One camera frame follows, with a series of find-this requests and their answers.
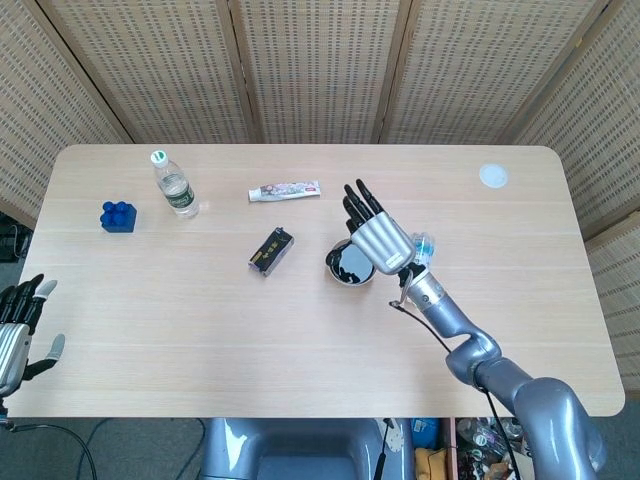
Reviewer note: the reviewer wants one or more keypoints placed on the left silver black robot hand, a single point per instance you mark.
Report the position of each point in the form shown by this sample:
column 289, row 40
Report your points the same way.
column 12, row 340

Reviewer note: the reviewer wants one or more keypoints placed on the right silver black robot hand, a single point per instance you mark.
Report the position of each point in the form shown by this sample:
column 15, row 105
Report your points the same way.
column 385, row 242

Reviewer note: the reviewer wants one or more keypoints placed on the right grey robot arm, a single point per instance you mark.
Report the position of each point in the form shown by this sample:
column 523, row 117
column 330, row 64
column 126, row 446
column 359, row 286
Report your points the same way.
column 500, row 370

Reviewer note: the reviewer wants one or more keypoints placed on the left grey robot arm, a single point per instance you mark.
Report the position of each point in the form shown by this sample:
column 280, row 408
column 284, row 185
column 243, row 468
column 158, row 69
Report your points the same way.
column 3, row 410

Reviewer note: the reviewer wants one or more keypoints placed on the blue label water bottle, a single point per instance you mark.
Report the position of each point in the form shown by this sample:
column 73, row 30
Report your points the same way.
column 426, row 247

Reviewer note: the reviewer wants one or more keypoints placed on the white toothpaste tube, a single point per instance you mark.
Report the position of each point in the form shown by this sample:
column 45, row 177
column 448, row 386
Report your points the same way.
column 285, row 191

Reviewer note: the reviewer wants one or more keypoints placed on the black and purple carton box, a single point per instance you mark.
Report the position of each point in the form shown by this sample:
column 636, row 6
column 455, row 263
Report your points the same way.
column 271, row 251

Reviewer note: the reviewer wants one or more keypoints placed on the white round table grommet cap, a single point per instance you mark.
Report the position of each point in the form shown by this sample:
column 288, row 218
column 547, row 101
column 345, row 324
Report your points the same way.
column 494, row 176

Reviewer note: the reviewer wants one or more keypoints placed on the blue studded building block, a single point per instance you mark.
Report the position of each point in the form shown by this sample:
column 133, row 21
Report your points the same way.
column 119, row 220

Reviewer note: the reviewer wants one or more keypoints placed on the woven bamboo folding screen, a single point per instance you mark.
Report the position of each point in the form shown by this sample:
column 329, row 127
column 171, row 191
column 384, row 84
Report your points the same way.
column 320, row 65

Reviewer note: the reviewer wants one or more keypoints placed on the blue plastic bag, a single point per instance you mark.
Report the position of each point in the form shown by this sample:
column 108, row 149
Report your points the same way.
column 425, row 432

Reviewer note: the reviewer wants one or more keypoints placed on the green label water bottle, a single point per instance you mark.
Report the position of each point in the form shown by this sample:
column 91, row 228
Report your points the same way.
column 177, row 192

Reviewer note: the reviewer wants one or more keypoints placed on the crate of mixed clutter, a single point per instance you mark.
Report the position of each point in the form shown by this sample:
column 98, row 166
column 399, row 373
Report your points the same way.
column 480, row 445

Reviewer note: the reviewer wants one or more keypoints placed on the grey robot torso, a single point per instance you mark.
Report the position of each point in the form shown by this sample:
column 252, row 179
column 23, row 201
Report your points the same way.
column 300, row 450

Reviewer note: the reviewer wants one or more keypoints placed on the yellow cloth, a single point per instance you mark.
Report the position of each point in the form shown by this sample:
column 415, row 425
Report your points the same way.
column 430, row 465

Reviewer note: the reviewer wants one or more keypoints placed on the white perforated bracket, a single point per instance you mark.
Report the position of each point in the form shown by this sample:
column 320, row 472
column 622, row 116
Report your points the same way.
column 394, row 436

